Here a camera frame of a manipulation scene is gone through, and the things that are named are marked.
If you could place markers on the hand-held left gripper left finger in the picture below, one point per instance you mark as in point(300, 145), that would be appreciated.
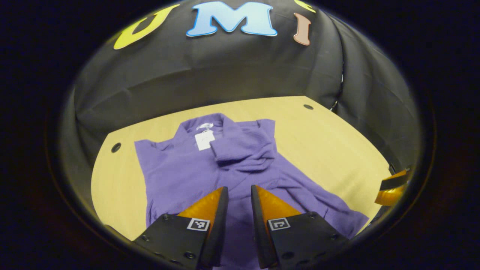
point(219, 232)

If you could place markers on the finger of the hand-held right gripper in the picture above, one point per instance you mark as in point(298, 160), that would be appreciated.
point(392, 191)

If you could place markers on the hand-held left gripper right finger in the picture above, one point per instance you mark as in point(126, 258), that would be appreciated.
point(259, 232)

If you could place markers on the purple collared shirt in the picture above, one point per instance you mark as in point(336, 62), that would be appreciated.
point(180, 172)

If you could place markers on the black backdrop cloth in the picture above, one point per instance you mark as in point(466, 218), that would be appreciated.
point(225, 71)

